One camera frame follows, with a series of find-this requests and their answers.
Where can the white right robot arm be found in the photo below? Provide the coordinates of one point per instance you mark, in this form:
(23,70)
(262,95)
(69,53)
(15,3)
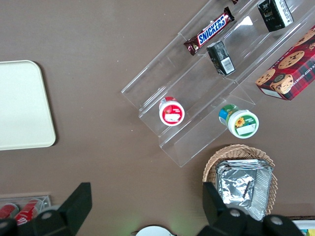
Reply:
(153,231)

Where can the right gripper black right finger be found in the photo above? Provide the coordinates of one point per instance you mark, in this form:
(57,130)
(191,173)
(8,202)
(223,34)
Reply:
(219,211)

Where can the small black carton box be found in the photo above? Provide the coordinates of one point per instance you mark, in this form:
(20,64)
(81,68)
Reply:
(221,57)
(275,14)

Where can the green lidded yogurt cup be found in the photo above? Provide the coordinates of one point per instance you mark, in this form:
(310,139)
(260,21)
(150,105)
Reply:
(242,123)

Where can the clear acrylic stepped shelf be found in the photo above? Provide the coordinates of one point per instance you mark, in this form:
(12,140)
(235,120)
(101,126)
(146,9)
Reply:
(187,81)

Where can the cream plastic tray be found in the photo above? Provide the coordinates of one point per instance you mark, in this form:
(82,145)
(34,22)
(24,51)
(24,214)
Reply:
(22,105)

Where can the red tartan cookie box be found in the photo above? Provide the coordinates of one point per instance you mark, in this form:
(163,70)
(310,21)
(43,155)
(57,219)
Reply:
(292,66)

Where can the foil-wrapped pack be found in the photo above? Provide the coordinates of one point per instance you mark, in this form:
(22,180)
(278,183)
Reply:
(264,191)
(233,186)

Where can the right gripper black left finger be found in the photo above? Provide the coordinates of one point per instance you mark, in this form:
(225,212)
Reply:
(73,209)

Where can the light wicker basket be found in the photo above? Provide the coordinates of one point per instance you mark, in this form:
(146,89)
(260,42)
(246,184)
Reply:
(236,151)

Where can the white snack tray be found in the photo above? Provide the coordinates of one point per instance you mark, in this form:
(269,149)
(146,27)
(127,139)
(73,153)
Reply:
(305,228)

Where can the red lidded yogurt cup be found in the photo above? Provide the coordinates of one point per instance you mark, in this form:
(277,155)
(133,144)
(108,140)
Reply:
(171,114)

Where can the clear acrylic bottle rack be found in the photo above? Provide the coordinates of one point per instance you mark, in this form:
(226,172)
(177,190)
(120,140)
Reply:
(46,200)

